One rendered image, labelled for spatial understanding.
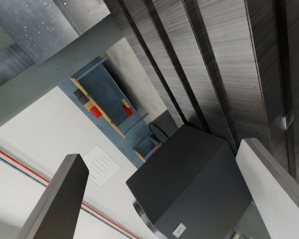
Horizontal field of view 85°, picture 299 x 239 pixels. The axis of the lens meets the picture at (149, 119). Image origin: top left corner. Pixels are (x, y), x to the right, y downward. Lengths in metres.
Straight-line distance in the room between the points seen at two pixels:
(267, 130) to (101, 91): 4.41
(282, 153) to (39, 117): 4.47
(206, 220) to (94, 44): 0.55
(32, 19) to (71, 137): 4.27
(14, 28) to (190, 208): 0.57
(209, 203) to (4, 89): 0.57
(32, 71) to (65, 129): 4.09
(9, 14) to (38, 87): 0.18
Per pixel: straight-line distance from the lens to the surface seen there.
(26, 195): 5.41
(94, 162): 5.14
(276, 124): 0.26
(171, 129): 1.85
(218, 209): 0.39
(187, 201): 0.31
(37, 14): 0.54
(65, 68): 0.58
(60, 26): 0.53
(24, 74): 0.58
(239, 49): 0.19
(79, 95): 3.97
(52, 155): 4.87
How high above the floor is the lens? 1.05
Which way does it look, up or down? 13 degrees down
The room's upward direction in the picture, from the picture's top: 133 degrees counter-clockwise
